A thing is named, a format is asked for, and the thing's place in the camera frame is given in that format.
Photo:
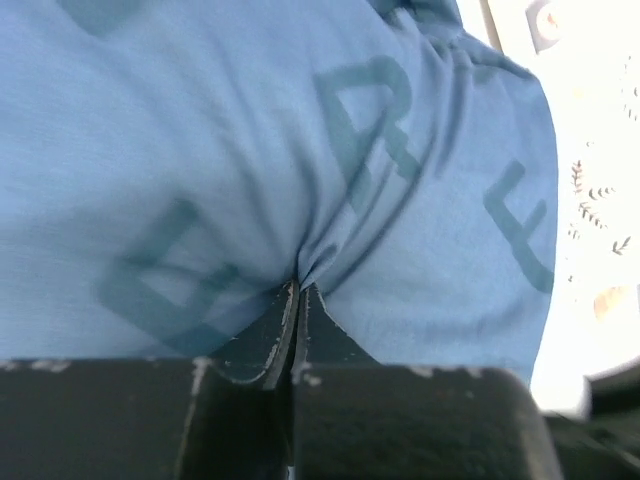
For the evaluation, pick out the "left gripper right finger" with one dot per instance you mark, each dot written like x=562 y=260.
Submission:
x=356 y=419

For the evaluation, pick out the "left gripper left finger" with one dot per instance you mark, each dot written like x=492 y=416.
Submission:
x=218 y=417

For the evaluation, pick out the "blue letter print pillowcase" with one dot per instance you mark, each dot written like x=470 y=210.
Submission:
x=166 y=166

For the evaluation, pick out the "white floral deer pillow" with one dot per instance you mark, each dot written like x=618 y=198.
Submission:
x=586 y=55

